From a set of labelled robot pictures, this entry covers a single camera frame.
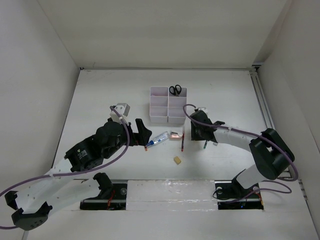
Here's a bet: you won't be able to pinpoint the black handled scissors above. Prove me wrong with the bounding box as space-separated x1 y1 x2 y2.
169 84 182 97

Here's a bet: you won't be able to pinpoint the purple highlighter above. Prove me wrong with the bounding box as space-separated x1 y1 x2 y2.
151 92 167 97

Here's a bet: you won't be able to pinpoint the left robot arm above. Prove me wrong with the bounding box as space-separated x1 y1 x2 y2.
1 118 152 231

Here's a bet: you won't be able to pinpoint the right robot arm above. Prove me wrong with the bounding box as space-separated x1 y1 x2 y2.
189 110 295 200

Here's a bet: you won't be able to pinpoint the clear blue glue bottle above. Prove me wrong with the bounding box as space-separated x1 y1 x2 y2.
146 131 170 148

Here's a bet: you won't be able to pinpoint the red pen right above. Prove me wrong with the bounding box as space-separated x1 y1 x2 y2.
180 125 186 152

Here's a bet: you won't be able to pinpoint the pink white stapler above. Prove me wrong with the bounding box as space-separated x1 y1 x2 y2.
169 131 183 141

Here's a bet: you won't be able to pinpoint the white right organizer bin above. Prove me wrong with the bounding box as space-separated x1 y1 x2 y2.
167 87 188 125

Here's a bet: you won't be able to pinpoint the yellow eraser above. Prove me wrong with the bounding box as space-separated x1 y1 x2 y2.
173 156 182 165

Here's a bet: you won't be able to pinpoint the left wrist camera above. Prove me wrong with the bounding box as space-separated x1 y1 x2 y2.
110 103 131 125

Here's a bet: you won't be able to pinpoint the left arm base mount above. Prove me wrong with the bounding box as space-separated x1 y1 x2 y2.
79 173 128 211

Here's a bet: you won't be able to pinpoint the metal front rail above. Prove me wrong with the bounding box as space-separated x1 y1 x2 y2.
79 178 266 204

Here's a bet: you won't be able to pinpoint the metal rail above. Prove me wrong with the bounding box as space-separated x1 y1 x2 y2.
79 178 266 204
249 65 308 201

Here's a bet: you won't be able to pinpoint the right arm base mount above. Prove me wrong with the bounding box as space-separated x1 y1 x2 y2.
212 174 264 210

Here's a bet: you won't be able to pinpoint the metal rail right side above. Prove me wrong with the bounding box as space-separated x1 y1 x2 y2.
249 65 308 201

